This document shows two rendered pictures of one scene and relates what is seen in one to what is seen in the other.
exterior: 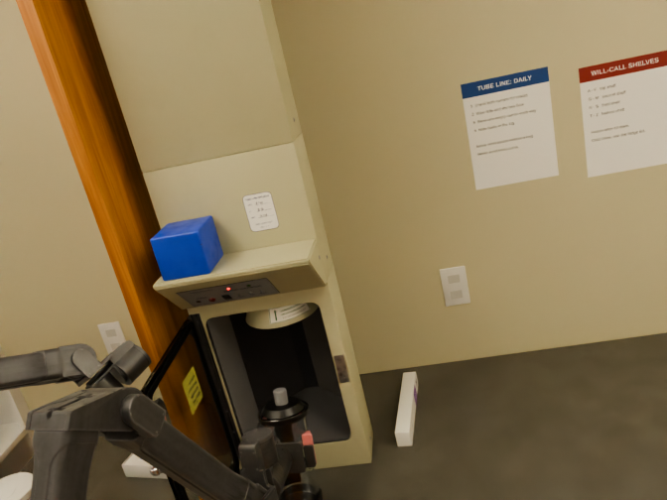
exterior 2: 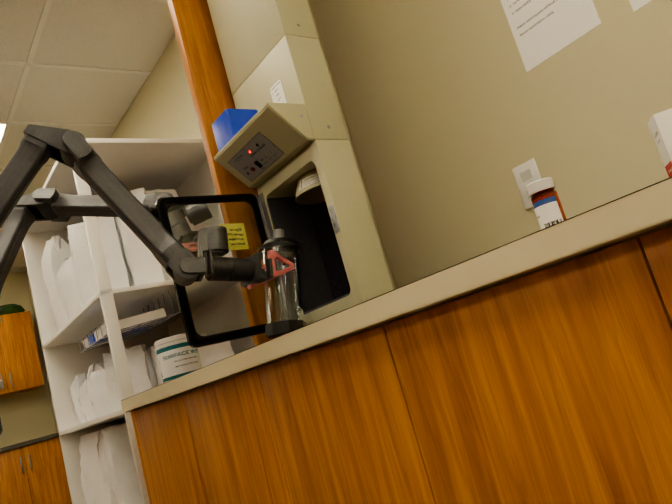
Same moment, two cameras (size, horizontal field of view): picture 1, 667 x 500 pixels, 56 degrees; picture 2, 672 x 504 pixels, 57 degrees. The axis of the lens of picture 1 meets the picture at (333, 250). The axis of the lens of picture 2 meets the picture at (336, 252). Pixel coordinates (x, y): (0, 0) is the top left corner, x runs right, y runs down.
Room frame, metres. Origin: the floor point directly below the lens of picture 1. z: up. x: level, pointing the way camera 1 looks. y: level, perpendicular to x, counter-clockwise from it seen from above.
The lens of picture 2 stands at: (0.09, -0.92, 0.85)
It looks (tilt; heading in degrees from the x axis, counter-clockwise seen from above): 10 degrees up; 41
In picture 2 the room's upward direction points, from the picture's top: 16 degrees counter-clockwise
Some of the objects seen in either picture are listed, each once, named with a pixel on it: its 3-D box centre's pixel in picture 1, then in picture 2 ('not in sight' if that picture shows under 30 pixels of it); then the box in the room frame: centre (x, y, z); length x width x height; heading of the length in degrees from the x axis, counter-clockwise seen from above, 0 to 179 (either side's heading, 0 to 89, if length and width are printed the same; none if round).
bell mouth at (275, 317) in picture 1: (280, 300); (323, 183); (1.35, 0.15, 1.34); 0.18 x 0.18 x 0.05
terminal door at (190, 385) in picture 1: (196, 436); (225, 265); (1.12, 0.36, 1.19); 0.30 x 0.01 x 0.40; 171
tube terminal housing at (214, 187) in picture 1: (275, 304); (328, 192); (1.38, 0.16, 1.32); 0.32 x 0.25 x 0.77; 80
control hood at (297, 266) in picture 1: (242, 283); (261, 148); (1.20, 0.20, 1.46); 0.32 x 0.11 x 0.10; 80
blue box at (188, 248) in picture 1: (188, 247); (238, 131); (1.22, 0.28, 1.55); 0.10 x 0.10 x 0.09; 80
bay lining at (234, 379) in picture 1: (289, 352); (340, 236); (1.38, 0.16, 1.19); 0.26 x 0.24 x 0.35; 80
